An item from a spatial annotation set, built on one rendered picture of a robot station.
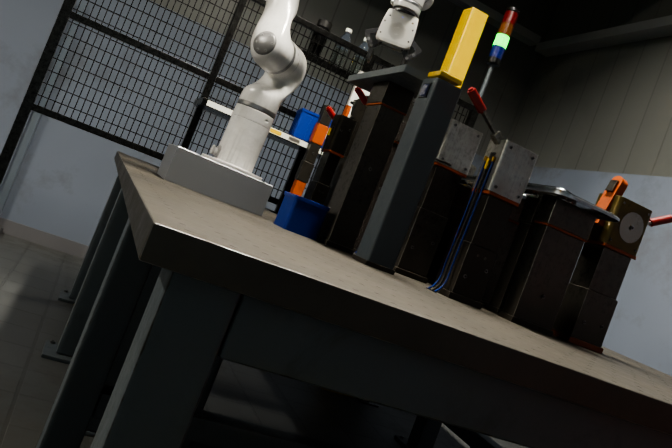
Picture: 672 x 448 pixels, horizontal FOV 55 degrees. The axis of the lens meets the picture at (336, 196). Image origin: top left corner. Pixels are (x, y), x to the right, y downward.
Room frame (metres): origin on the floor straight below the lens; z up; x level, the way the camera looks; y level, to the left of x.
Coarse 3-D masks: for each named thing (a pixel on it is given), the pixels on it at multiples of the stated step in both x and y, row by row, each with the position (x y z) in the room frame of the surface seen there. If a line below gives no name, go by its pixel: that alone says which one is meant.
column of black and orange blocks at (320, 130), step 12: (324, 108) 2.68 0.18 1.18; (324, 120) 2.68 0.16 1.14; (312, 132) 2.70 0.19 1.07; (324, 132) 2.69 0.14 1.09; (312, 144) 2.68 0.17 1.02; (312, 156) 2.68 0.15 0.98; (300, 168) 2.68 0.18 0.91; (312, 168) 2.69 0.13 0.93; (300, 180) 2.68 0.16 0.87; (300, 192) 2.69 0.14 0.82
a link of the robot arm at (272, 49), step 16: (272, 0) 1.90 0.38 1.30; (288, 0) 1.90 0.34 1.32; (272, 16) 1.87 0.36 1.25; (288, 16) 1.87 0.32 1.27; (256, 32) 1.85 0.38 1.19; (272, 32) 1.83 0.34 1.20; (288, 32) 1.85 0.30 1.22; (256, 48) 1.83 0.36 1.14; (272, 48) 1.82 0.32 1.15; (288, 48) 1.85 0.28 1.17; (272, 64) 1.85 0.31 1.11; (288, 64) 1.88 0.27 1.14
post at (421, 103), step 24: (432, 96) 1.42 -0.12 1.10; (456, 96) 1.44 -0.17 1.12; (408, 120) 1.47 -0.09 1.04; (432, 120) 1.43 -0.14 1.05; (408, 144) 1.43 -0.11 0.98; (432, 144) 1.43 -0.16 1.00; (408, 168) 1.42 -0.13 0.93; (384, 192) 1.46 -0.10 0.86; (408, 192) 1.43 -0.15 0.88; (384, 216) 1.42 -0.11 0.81; (408, 216) 1.44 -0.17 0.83; (384, 240) 1.42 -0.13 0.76; (384, 264) 1.43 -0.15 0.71
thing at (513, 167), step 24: (504, 144) 1.39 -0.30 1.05; (480, 168) 1.44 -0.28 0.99; (504, 168) 1.39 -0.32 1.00; (528, 168) 1.41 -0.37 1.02; (480, 192) 1.40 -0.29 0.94; (504, 192) 1.40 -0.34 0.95; (480, 216) 1.39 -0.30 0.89; (504, 216) 1.41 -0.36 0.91; (456, 240) 1.44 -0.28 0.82; (480, 240) 1.40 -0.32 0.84; (456, 264) 1.41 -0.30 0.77; (480, 264) 1.40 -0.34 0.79; (432, 288) 1.41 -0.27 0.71; (456, 288) 1.39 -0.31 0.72; (480, 288) 1.41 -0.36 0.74
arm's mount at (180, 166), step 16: (176, 160) 1.78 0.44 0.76; (192, 160) 1.79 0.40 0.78; (208, 160) 1.80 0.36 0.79; (176, 176) 1.78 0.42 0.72; (192, 176) 1.79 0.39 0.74; (208, 176) 1.81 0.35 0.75; (224, 176) 1.82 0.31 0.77; (240, 176) 1.84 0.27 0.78; (208, 192) 1.81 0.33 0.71; (224, 192) 1.83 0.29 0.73; (240, 192) 1.84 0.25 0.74; (256, 192) 1.86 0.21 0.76; (256, 208) 1.86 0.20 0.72
